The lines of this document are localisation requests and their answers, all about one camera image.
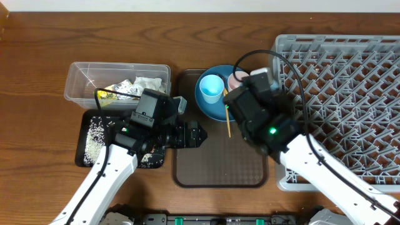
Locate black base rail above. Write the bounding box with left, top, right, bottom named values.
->
left=99, top=204, right=344, bottom=225

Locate black plastic tray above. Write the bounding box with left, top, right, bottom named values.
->
left=74, top=108, right=166, bottom=169

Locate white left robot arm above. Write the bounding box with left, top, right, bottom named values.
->
left=51, top=121, right=208, bottom=225

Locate light blue cup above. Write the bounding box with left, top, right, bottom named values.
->
left=199, top=74, right=224, bottom=104

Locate dark blue plate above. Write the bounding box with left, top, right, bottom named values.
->
left=195, top=65, right=234, bottom=122

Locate spilled white rice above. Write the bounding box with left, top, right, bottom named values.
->
left=82, top=116, right=165, bottom=166

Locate brown serving tray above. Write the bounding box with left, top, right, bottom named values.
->
left=172, top=69, right=269, bottom=188

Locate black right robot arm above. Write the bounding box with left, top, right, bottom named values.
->
left=223, top=74, right=399, bottom=224

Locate grey dishwasher rack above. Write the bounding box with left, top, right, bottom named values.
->
left=269, top=34, right=399, bottom=193

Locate clear plastic bin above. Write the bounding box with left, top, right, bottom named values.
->
left=64, top=62, right=171, bottom=109

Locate white paper napkin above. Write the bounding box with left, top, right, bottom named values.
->
left=132, top=77, right=166, bottom=96

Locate yellow green snack wrapper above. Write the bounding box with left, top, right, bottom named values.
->
left=96, top=79, right=140, bottom=107

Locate pink cup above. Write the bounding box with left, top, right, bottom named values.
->
left=227, top=71, right=249, bottom=92

